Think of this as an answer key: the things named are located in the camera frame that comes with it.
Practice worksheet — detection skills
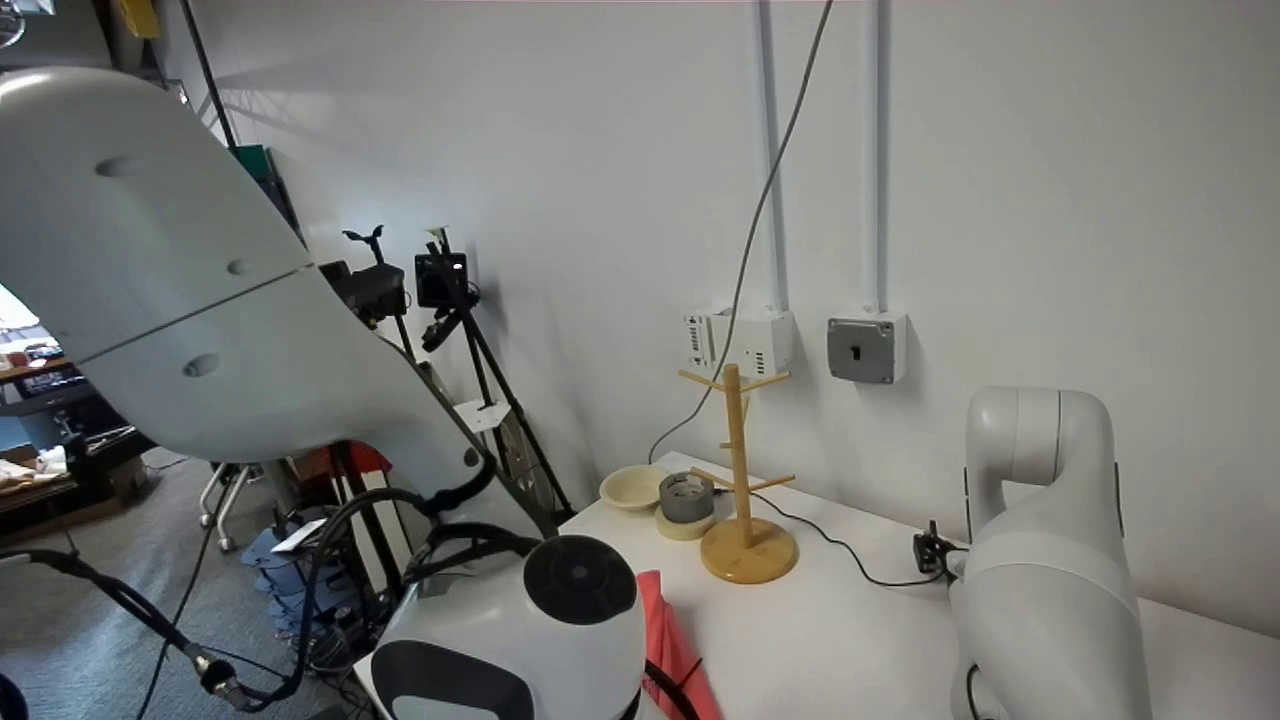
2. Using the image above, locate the pink printed shirt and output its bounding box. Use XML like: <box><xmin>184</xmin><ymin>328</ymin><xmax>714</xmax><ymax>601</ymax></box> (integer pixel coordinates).
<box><xmin>637</xmin><ymin>570</ymin><xmax>727</xmax><ymax>720</ymax></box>

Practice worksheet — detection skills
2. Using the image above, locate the white arm with blue base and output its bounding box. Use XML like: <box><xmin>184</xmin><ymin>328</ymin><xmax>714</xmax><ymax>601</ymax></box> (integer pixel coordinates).
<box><xmin>947</xmin><ymin>383</ymin><xmax>1157</xmax><ymax>720</ymax></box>

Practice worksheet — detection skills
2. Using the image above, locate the cream plastic bowl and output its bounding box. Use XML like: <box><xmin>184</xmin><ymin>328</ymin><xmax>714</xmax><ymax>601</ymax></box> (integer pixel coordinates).
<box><xmin>596</xmin><ymin>461</ymin><xmax>666</xmax><ymax>518</ymax></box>

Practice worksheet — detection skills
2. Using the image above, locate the black tripod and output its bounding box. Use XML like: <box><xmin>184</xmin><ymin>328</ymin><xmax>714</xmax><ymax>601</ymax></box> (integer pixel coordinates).
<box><xmin>420</xmin><ymin>305</ymin><xmax>578</xmax><ymax>537</ymax></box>

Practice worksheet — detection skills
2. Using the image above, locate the wooden mug tree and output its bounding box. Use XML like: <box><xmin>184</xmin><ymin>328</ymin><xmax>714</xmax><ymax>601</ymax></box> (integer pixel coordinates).
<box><xmin>675</xmin><ymin>359</ymin><xmax>803</xmax><ymax>589</ymax></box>

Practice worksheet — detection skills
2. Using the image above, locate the grey junction box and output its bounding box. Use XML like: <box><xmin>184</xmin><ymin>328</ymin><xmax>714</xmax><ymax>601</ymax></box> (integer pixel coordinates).
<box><xmin>824</xmin><ymin>312</ymin><xmax>909</xmax><ymax>387</ymax></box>

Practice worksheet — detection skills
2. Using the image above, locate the white office chair base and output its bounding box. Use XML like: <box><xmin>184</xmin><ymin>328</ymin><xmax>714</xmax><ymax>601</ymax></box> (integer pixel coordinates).
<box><xmin>196</xmin><ymin>457</ymin><xmax>270</xmax><ymax>554</ymax></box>

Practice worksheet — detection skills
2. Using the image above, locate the cluttered background shelf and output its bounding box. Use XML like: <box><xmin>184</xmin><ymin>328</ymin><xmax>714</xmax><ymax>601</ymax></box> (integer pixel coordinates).
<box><xmin>0</xmin><ymin>284</ymin><xmax>151</xmax><ymax>530</ymax></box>

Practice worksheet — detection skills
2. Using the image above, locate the white wall socket outlet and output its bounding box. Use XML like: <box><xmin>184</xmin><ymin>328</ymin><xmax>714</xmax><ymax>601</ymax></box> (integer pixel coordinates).
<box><xmin>678</xmin><ymin>309</ymin><xmax>738</xmax><ymax>379</ymax></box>

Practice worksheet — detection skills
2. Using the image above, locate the white wall box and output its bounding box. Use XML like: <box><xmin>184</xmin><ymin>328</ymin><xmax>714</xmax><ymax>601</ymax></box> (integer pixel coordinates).
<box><xmin>727</xmin><ymin>312</ymin><xmax>798</xmax><ymax>379</ymax></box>

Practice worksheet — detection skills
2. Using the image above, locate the black camera on tripod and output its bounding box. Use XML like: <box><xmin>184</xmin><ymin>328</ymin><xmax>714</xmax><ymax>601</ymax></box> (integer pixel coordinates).
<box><xmin>412</xmin><ymin>224</ymin><xmax>485</xmax><ymax>321</ymax></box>

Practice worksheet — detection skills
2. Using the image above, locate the grey wall cable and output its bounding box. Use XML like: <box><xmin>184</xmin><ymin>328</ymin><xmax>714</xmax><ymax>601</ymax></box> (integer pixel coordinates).
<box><xmin>642</xmin><ymin>0</ymin><xmax>838</xmax><ymax>470</ymax></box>

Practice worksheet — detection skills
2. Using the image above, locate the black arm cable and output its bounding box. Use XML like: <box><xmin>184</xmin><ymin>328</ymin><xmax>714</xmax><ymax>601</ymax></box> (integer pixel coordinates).
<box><xmin>0</xmin><ymin>484</ymin><xmax>539</xmax><ymax>713</ymax></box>

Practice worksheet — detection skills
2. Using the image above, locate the white wall conduit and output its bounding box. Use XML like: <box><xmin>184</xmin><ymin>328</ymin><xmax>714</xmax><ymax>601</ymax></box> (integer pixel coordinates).
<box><xmin>868</xmin><ymin>0</ymin><xmax>895</xmax><ymax>321</ymax></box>
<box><xmin>756</xmin><ymin>0</ymin><xmax>792</xmax><ymax>321</ymax></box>

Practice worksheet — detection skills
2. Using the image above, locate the black camera with clamp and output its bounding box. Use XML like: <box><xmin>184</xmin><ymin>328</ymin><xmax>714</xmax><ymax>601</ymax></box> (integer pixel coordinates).
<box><xmin>315</xmin><ymin>221</ymin><xmax>412</xmax><ymax>326</ymax></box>

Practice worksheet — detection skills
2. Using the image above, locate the thin black table cable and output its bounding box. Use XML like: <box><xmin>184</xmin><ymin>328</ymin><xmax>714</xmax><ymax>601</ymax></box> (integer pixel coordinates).
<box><xmin>762</xmin><ymin>492</ymin><xmax>934</xmax><ymax>593</ymax></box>

